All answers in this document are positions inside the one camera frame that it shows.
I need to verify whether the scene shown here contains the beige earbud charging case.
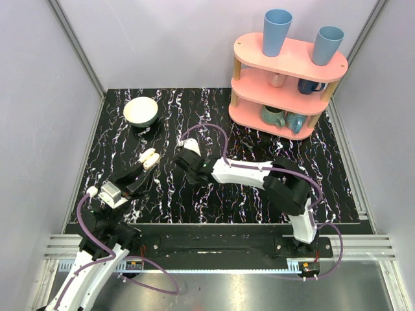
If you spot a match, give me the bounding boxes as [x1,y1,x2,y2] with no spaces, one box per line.
[139,148,160,170]

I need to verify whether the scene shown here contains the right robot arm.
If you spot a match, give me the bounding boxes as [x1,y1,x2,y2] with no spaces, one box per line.
[174,147,318,257]

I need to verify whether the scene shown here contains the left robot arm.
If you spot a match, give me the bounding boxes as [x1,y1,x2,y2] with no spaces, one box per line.
[43,160,159,310]

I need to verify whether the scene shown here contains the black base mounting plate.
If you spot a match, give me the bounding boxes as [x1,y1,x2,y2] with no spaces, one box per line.
[97,222,335,262]

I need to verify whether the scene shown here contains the white ceramic bowl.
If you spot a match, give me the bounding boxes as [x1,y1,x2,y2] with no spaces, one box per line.
[123,97,158,128]

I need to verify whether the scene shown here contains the green glazed mug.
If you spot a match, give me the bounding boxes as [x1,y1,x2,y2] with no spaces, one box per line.
[261,105,285,128]

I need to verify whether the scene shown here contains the light blue mug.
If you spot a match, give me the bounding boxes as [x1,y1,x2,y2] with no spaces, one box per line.
[285,111,307,134]

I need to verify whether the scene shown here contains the pink mug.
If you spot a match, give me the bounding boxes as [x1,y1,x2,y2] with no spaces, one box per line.
[267,72,287,87]

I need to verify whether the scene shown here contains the dark blue mug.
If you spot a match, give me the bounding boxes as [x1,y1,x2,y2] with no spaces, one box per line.
[298,79,326,95]

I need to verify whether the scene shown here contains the pink three-tier shelf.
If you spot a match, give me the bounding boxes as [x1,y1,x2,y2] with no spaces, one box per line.
[229,32,348,140]

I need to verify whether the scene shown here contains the tall blue cup left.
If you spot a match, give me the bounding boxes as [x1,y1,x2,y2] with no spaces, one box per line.
[262,9,292,57]

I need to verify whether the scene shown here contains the tall blue cup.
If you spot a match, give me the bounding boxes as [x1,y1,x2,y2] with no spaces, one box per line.
[311,25,344,66]
[262,9,292,57]

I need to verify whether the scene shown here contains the tall blue cup right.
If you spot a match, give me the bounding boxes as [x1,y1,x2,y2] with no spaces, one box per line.
[311,25,344,66]

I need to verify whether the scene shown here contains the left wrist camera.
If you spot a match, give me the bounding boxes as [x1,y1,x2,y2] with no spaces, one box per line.
[86,181,128,209]

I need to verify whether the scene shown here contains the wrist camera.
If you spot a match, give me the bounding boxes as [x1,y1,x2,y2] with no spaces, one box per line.
[86,181,128,209]
[177,138,201,157]

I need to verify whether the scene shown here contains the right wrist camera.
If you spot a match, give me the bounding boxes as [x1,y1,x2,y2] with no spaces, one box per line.
[177,138,201,157]

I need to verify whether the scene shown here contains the aluminium rail frame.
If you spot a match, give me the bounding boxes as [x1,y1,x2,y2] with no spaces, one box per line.
[41,207,403,282]

